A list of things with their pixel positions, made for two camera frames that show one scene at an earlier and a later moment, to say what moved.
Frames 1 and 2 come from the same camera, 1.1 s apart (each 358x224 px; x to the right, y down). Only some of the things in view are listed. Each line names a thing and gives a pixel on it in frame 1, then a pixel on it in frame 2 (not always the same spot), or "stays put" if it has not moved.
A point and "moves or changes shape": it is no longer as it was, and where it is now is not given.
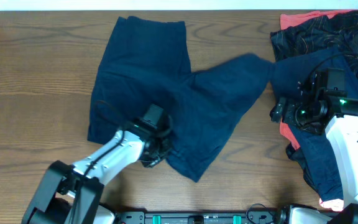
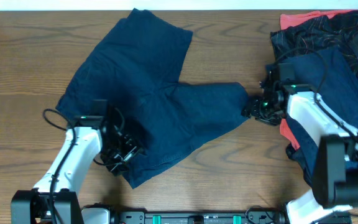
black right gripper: [291, 105] to [252, 109]
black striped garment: [348, 31] stays put
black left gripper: [165, 138] to [132, 141]
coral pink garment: [329, 203] stays put
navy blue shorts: [146, 63] moves or changes shape
